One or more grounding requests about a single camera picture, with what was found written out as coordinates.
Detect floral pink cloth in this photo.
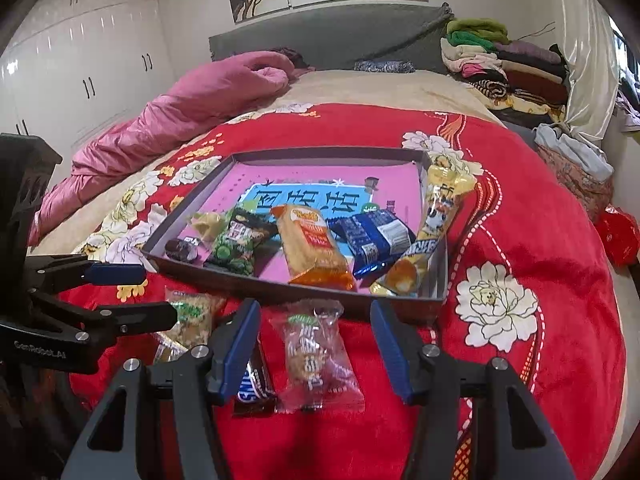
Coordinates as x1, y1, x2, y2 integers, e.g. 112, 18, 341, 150
537, 145, 613, 221

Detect orange cracker packet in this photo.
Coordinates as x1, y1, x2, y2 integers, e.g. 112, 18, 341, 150
271, 204, 357, 292

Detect stack of folded clothes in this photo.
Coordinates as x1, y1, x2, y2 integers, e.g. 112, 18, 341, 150
440, 17, 571, 116

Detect beige bed sheet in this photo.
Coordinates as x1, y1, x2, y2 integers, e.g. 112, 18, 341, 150
30, 69, 506, 256

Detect brown chocolate bar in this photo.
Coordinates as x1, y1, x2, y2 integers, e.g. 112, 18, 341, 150
232, 340, 277, 418

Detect red floral blanket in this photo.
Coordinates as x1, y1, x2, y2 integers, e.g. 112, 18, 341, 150
65, 102, 628, 480

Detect small dark round snack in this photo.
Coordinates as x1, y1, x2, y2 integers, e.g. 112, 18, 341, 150
165, 237, 203, 262

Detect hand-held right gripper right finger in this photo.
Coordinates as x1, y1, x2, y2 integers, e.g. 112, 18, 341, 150
370, 300, 576, 480

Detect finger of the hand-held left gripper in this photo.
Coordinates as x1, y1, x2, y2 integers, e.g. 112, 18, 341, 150
34, 291, 179, 337
27, 255, 147, 292

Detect grey crumpled clothes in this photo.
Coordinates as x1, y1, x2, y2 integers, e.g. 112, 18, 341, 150
532, 122, 615, 183

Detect clear green label snack packet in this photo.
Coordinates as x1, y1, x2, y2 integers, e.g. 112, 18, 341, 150
152, 286, 227, 363

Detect cream shiny curtain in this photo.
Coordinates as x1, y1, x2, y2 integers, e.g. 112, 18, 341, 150
552, 0, 623, 133

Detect blue snack packet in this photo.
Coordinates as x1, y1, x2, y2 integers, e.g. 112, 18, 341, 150
332, 208, 417, 280

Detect dark patterned pillow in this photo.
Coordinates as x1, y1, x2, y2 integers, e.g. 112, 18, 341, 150
354, 59, 416, 75

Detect pink quilt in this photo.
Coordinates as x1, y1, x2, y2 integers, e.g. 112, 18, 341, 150
27, 50, 308, 248

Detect dark shallow cardboard box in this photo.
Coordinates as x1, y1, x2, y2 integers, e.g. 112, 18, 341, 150
141, 147, 449, 323

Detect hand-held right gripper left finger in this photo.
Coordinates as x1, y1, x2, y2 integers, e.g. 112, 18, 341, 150
62, 299, 262, 480

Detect black green pea packet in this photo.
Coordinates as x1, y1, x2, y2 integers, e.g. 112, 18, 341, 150
205, 207, 278, 277

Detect clear red print cake packet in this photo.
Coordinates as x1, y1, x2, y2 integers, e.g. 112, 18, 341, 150
269, 300, 366, 415

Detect pile of clothes on sill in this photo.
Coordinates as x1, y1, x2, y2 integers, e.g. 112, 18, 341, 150
617, 75, 640, 133

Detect grey headboard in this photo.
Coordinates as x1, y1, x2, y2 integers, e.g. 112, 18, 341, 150
208, 2, 453, 73

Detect white wardrobe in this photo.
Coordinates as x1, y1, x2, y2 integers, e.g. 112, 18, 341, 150
0, 0, 173, 161

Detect red plastic bag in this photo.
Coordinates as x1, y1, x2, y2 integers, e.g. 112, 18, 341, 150
594, 205, 640, 267

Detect pale yellow clear snack packet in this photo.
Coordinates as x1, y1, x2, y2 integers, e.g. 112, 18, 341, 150
192, 211, 228, 241

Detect long yellow snack packet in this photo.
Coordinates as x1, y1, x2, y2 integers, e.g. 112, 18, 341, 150
370, 155, 478, 297

